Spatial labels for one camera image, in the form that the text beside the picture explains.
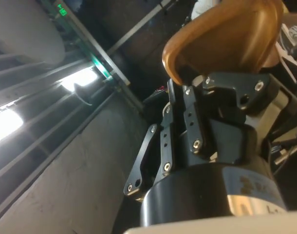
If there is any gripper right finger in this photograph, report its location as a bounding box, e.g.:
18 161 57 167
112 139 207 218
180 64 272 117

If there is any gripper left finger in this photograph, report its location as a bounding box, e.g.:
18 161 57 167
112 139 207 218
124 79 204 198

